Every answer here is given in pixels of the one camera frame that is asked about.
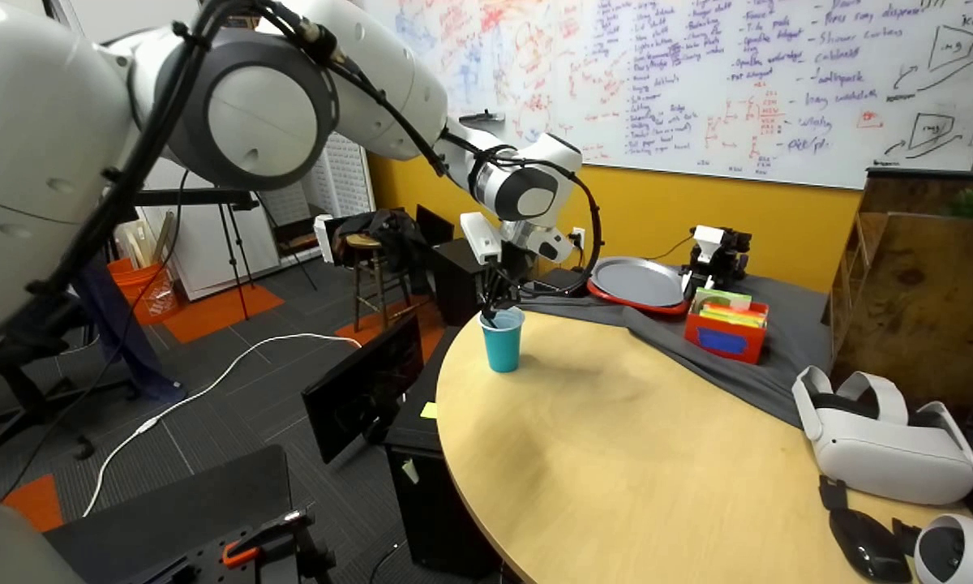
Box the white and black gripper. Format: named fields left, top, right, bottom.
left=476, top=218, right=585, bottom=323

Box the teal plastic cup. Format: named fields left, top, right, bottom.
left=476, top=303, right=529, bottom=376

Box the black stool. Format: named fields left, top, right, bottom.
left=313, top=205, right=431, bottom=335

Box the silver round plate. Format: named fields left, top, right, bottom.
left=594, top=257, right=692, bottom=310

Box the black monitor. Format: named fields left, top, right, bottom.
left=300, top=310, right=430, bottom=470

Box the black and white spare gripper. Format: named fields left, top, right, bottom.
left=688, top=219, right=757, bottom=292

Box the red box with colourful cards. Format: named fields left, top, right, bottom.
left=682, top=286, right=775, bottom=367

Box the grey cloth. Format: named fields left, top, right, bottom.
left=529, top=268, right=837, bottom=432

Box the whiteboard with writing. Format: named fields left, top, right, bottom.
left=354, top=0, right=973, bottom=195

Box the white storage cabinet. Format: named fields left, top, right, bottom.
left=163, top=134, right=381, bottom=303

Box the black and orange clamp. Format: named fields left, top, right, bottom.
left=219, top=507, right=342, bottom=584

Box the black work bench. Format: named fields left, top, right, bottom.
left=47, top=442, right=303, bottom=584

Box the white VR headset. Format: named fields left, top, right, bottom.
left=789, top=364, right=973, bottom=509

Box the dark wooden shelf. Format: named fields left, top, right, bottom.
left=826, top=165, right=973, bottom=422

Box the white VR controller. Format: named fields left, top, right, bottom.
left=911, top=509, right=973, bottom=584

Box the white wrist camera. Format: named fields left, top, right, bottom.
left=457, top=208, right=508, bottom=268

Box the white floor cable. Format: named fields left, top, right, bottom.
left=78, top=327, right=367, bottom=522

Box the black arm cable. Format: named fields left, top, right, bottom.
left=25, top=0, right=608, bottom=296

